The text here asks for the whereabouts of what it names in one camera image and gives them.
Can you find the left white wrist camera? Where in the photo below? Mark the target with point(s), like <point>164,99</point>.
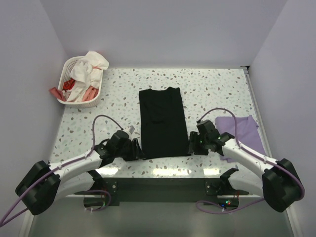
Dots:
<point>129,130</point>

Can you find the black t shirt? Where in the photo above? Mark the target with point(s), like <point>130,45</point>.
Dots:
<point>163,125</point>

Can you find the folded purple t shirt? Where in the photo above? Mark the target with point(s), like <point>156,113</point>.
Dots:
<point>247,131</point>

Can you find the white laundry basket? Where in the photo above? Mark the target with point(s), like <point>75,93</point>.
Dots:
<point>65,76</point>

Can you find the white t shirt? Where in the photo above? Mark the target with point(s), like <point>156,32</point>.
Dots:
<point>87,74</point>

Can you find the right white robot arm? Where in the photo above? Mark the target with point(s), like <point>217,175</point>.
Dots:
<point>279,184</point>

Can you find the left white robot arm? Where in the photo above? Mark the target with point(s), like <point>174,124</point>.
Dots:
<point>46,183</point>

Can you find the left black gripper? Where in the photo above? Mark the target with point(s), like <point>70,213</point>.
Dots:
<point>136,153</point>

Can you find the pink red garment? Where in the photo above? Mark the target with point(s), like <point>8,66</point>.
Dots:
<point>64,94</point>

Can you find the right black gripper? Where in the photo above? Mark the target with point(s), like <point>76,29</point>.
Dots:
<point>192,146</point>

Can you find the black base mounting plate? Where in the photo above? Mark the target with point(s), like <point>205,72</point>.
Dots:
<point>114,191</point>

